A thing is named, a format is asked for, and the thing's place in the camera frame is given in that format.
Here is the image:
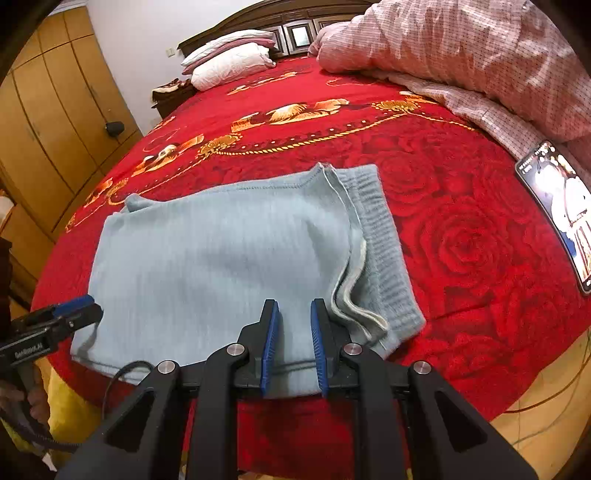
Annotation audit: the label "yellow fleece clothing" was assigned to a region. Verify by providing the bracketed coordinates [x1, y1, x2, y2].
[44, 364, 109, 446]

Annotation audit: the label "person's left hand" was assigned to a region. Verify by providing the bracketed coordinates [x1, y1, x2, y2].
[0, 378, 52, 428]

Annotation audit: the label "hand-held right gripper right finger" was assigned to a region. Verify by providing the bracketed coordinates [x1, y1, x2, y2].
[310, 298, 539, 480]

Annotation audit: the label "pink checked quilt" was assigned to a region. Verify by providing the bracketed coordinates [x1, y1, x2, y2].
[308, 0, 591, 162]

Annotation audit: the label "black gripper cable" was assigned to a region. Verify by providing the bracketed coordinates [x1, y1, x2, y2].
[9, 361, 155, 454]

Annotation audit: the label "smartphone with lit screen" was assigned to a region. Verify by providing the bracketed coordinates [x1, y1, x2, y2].
[515, 141, 591, 295]

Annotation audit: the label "grey pants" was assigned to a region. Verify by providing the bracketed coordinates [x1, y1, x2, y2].
[70, 162, 426, 400]

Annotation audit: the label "stack of white pillows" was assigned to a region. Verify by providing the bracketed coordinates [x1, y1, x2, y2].
[181, 29, 276, 75]

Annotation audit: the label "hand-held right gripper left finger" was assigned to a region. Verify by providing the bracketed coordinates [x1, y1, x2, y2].
[55, 299, 281, 480]

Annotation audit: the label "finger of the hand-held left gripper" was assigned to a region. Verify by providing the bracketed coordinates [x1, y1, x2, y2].
[46, 295, 104, 333]

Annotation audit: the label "dark wooden nightstand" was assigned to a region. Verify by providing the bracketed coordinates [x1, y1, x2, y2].
[151, 78, 199, 120]

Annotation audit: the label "white pillow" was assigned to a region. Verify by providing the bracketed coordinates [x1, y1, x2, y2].
[190, 43, 276, 92]

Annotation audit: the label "dark wooden headboard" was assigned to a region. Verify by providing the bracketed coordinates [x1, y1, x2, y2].
[178, 0, 384, 58]

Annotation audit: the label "red printed blanket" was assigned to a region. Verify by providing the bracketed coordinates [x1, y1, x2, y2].
[30, 55, 591, 480]

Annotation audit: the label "yellow wooden wardrobe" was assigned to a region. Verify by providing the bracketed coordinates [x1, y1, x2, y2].
[0, 4, 144, 241]

